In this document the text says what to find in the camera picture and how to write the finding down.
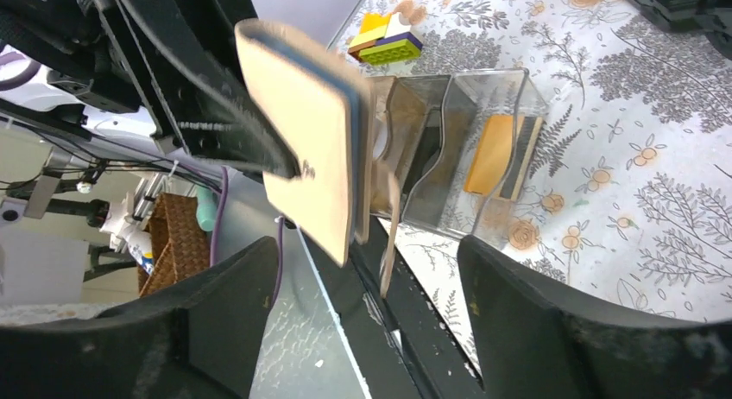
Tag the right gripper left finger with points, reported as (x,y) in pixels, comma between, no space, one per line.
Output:
(199,338)

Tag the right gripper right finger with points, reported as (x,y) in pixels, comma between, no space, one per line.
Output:
(539,338)

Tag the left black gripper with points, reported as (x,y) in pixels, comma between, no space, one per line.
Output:
(61,75)

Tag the gold magnetic stripe cards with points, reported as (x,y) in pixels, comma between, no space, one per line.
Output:
(502,156)

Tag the clear transparent card holder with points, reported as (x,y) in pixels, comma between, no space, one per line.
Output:
(505,114)

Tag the amber transparent card holder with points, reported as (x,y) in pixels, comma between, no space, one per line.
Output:
(408,118)

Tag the smoky black card holder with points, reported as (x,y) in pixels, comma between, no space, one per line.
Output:
(449,113)

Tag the woven brown mat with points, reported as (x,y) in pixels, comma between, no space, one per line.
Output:
(180,248)

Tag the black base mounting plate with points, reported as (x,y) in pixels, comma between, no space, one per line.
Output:
(401,345)

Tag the mint green bottle cap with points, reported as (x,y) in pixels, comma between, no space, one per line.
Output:
(206,211)

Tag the floral patterned table mat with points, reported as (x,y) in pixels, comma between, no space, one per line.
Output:
(628,193)

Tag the colourful sticky note stack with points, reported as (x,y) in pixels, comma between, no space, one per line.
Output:
(385,39)

